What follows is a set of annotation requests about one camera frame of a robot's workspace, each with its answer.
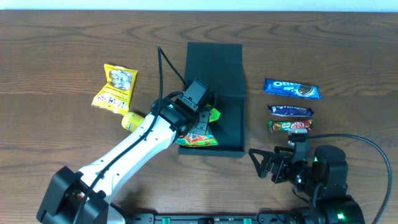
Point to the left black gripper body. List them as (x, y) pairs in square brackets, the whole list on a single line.
[(201, 121)]

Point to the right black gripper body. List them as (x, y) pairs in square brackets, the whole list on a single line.
[(278, 167)]

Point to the Haribo gummy worms bag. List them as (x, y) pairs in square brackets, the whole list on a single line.
[(196, 140)]

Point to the green red KitKat bar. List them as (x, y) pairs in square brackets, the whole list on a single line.
[(277, 126)]

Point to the purple Dairy Milk bar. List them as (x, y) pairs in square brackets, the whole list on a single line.
[(290, 111)]

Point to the dark green hinged box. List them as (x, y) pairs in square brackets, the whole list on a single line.
[(221, 67)]

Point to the yellow cylindrical candy pack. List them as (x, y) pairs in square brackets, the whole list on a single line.
[(131, 121)]

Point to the blue Oreo cookie pack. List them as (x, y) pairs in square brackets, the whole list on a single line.
[(291, 89)]

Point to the yellow snack bag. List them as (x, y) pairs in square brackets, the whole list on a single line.
[(116, 94)]

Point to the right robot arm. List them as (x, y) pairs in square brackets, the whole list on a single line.
[(321, 176)]

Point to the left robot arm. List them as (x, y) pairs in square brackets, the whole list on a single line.
[(85, 196)]

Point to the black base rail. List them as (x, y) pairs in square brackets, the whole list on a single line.
[(263, 218)]

